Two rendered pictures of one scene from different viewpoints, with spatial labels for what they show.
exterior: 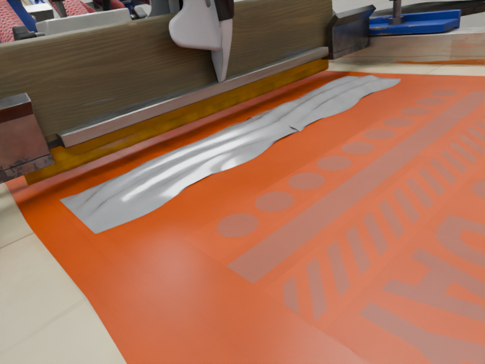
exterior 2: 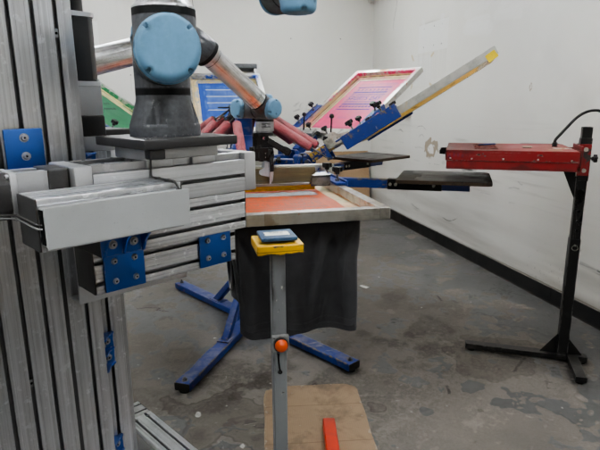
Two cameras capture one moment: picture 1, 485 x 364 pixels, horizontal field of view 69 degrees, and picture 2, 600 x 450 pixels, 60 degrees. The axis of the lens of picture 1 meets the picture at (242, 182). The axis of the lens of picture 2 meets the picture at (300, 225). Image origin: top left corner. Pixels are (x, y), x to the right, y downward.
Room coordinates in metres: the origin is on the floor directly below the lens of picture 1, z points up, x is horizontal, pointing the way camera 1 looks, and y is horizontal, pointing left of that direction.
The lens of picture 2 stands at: (-1.57, -1.02, 1.32)
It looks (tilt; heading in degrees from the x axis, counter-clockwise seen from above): 13 degrees down; 25
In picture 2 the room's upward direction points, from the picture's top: straight up
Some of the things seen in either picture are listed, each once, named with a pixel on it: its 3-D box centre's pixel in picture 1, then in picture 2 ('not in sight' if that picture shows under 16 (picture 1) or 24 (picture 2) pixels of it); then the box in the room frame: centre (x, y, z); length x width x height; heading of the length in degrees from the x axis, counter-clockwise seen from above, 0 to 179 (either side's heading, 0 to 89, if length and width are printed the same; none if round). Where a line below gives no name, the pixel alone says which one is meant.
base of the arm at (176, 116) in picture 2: not in sight; (164, 112); (-0.64, -0.27, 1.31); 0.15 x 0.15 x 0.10
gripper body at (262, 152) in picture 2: not in sight; (263, 146); (0.36, 0.04, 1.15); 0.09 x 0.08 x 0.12; 128
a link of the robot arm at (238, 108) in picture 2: not in sight; (247, 108); (0.26, 0.05, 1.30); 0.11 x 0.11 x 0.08; 70
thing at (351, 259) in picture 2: not in sight; (297, 279); (-0.03, -0.29, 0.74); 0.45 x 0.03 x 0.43; 128
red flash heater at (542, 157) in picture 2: not in sight; (510, 155); (1.23, -0.88, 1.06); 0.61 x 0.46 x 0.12; 98
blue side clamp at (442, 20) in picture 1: (344, 45); (331, 184); (0.57, -0.19, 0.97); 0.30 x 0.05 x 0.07; 38
